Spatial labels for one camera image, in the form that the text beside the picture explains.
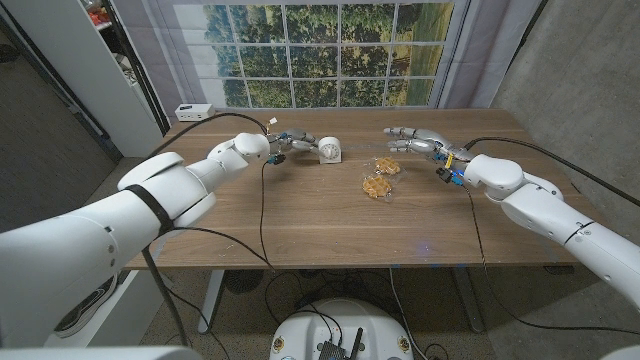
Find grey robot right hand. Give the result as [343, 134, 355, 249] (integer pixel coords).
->
[383, 126, 474, 164]

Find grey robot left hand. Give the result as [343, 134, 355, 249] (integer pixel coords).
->
[269, 127, 321, 157]

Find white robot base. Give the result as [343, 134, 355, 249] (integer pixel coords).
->
[268, 298, 415, 360]

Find small wrapped waffle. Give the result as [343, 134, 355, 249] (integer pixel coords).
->
[372, 155, 404, 178]

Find large wrapped waffle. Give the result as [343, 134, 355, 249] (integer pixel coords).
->
[360, 173, 396, 203]

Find printed window backdrop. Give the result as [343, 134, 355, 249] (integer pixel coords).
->
[112, 0, 544, 111]

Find white power strip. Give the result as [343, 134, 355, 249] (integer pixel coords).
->
[174, 103, 216, 123]

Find black round floor disc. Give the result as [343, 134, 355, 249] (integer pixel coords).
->
[223, 269, 265, 295]

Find grey table leg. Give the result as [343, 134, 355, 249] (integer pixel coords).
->
[451, 267, 487, 334]

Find white table leg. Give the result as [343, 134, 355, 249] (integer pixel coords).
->
[197, 269, 227, 335]

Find white cabinet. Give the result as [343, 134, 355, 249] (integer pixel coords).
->
[0, 0, 167, 159]

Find black antenna module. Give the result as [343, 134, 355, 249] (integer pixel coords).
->
[318, 327, 365, 360]

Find orange packet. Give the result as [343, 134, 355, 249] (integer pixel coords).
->
[84, 0, 112, 26]

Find black sneaker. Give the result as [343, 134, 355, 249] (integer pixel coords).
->
[53, 274, 119, 339]

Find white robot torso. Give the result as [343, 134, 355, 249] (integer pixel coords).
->
[0, 343, 640, 360]

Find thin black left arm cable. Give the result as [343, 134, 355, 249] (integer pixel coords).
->
[172, 159, 276, 272]

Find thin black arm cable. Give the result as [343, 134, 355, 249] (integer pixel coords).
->
[464, 184, 640, 336]
[172, 159, 276, 272]

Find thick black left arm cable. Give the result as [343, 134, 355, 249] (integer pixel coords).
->
[142, 111, 270, 347]

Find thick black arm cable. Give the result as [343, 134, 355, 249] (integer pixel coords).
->
[142, 111, 270, 347]
[463, 136, 640, 208]

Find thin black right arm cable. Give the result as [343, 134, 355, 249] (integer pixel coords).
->
[464, 184, 640, 336]

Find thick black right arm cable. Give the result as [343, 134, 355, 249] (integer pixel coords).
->
[463, 136, 640, 208]

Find black floor cable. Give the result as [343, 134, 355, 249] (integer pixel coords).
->
[263, 269, 351, 332]

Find black metal frame post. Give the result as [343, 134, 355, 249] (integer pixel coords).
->
[102, 0, 171, 136]
[516, 0, 550, 52]

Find white floor cable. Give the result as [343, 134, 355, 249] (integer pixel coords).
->
[388, 267, 419, 360]

